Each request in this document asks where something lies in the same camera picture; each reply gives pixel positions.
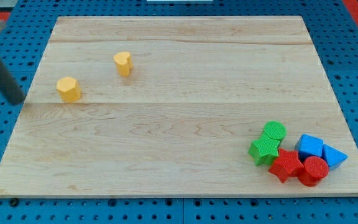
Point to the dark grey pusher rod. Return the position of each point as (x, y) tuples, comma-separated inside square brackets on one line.
[(9, 88)]

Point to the yellow hexagon block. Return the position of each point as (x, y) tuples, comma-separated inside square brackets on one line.
[(68, 89)]

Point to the wooden board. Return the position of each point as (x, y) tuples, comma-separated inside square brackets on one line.
[(180, 125)]

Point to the yellow heart block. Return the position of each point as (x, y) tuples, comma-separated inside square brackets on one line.
[(123, 63)]

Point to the green star block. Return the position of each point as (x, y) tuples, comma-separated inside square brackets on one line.
[(264, 151)]

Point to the green cylinder block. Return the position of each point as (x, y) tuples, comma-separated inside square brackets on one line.
[(275, 131)]

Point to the red star block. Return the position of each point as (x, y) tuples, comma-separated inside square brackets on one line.
[(286, 165)]

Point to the blue cube block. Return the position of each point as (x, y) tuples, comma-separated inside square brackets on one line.
[(309, 146)]

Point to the red cylinder block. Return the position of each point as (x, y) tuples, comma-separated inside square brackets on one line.
[(315, 169)]

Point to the blue triangle block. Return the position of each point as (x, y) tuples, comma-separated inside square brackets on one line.
[(333, 157)]

